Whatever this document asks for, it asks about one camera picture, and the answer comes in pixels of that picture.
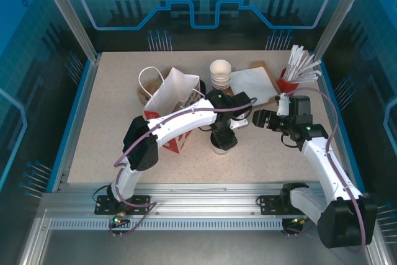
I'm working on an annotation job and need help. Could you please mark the right aluminium frame post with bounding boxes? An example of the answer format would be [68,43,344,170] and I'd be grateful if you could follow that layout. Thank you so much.
[312,0,372,61]

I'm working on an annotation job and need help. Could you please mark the right blue table edge trim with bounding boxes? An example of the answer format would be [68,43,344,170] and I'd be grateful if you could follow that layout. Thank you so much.
[314,58,372,193]

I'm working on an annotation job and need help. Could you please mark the white paper napkin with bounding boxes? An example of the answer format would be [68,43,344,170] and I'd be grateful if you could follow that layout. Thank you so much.
[231,68,279,106]

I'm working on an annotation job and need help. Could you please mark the white wrapped straw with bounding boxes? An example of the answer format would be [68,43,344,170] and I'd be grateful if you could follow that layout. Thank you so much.
[296,59,323,79]
[288,44,299,75]
[294,52,316,78]
[291,46,306,76]
[297,70,322,83]

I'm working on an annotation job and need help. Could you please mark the white paper coffee cup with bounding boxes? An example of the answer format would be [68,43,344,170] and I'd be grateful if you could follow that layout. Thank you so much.
[213,144,232,156]

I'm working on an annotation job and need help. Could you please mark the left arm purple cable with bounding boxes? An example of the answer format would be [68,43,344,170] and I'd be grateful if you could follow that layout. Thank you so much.
[108,97,258,238]

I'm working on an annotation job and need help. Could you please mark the brown napkin tray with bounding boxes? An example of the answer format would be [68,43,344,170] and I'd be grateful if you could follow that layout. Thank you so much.
[228,61,282,109]

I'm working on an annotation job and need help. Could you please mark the blue table edge trim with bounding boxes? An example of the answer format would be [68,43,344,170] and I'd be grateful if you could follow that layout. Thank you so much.
[46,52,103,193]
[314,58,372,193]

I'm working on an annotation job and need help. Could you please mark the slotted metal strip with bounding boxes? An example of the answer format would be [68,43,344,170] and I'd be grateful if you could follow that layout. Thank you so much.
[48,218,294,231]

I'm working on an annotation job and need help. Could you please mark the aluminium frame post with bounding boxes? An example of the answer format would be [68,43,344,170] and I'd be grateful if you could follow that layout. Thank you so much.
[312,0,372,61]
[34,0,102,63]

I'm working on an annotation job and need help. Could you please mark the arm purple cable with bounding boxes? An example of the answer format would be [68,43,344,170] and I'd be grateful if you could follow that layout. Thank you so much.
[287,87,368,255]
[108,97,258,238]

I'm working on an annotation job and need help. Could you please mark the left aluminium frame post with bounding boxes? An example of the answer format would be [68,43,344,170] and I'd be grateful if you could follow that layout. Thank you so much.
[34,0,102,63]

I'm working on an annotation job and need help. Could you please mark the aluminium frame rail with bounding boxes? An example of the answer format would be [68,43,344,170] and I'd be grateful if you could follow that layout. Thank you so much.
[42,182,378,221]

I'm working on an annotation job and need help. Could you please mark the red white printed paper bag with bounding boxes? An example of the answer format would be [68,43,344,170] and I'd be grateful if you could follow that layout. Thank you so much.
[137,66,202,154]

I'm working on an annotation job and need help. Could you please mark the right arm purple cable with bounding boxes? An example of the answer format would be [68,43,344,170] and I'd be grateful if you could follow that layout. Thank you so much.
[287,87,368,255]

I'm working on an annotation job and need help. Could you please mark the left blue table edge trim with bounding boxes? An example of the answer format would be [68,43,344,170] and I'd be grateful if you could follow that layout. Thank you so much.
[46,52,103,193]

